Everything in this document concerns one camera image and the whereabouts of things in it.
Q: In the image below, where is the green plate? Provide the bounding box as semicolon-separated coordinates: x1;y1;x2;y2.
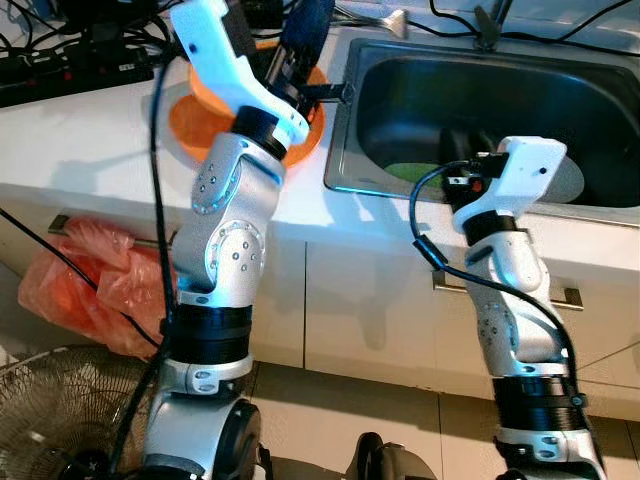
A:
383;160;451;184

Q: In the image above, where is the wire guard floor fan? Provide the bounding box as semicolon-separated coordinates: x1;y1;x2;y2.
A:
0;345;151;480

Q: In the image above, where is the orange plate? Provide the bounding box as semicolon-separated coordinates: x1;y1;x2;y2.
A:
168;85;327;169

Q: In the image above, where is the orange plastic bag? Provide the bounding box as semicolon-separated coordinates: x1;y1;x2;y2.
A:
18;213;179;359

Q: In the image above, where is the orange bowl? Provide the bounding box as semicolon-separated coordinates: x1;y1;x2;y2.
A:
188;38;329;116

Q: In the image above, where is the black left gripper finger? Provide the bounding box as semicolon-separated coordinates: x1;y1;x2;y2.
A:
283;0;313;53
305;0;337;53

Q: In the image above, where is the metal faucet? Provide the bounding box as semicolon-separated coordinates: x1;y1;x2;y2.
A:
473;0;513;51

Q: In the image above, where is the steel kitchen sink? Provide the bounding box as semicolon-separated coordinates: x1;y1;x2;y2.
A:
322;27;640;211

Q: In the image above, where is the white cabinet door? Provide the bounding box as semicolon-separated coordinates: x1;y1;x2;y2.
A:
305;240;640;421
0;185;307;369

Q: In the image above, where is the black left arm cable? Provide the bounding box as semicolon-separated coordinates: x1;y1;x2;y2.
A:
105;55;181;476

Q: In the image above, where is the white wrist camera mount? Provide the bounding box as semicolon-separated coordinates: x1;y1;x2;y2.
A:
445;137;569;236
168;0;311;148

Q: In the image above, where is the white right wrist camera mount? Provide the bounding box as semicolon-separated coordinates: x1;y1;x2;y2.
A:
445;137;569;236

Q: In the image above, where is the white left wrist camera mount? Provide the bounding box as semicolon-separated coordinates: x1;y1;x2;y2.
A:
168;0;311;148

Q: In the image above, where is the black adapter cluster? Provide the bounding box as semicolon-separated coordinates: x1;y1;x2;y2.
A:
60;0;166;51

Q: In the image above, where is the black floor cable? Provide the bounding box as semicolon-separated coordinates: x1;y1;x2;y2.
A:
0;208;166;351

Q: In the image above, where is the black power strip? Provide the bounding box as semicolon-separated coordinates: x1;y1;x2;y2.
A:
0;45;153;108

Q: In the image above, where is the robot right leg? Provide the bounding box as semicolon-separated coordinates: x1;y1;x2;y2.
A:
345;432;441;480

